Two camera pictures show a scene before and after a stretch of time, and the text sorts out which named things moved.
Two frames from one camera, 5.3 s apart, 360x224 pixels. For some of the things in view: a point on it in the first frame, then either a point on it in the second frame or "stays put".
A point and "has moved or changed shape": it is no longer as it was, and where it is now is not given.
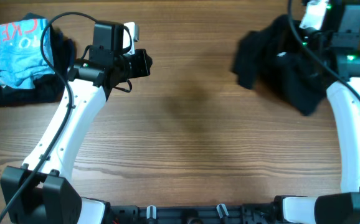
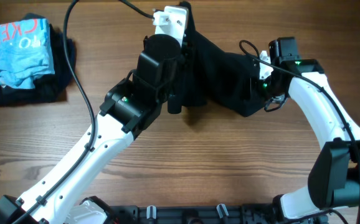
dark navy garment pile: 48,88 stays put
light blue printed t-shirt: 15,58 stays put
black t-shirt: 274,56 has moved or changed shape
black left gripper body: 133,66 to 180,65
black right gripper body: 292,59 to 255,86
